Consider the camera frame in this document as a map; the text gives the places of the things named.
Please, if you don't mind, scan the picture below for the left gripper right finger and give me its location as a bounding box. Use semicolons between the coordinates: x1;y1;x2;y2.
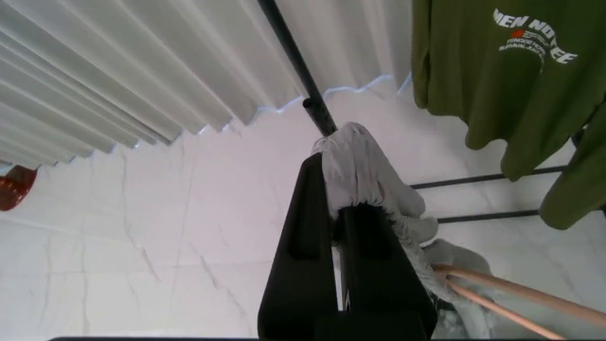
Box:
340;203;439;340

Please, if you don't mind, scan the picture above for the black clothes rack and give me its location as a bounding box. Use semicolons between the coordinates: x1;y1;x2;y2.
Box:
258;0;606;224

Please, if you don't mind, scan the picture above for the pink clothes hanger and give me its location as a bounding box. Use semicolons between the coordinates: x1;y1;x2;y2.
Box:
433;263;606;340

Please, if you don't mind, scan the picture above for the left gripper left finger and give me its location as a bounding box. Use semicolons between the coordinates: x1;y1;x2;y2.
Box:
258;152;342;340

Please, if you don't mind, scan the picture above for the dark red round object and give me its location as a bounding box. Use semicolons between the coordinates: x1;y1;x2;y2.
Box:
0;164;38;212

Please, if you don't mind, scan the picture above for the white curtain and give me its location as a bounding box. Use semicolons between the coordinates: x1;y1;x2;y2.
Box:
0;0;413;171

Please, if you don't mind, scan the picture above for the green t-shirt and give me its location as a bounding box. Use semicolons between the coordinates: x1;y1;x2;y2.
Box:
410;0;606;231

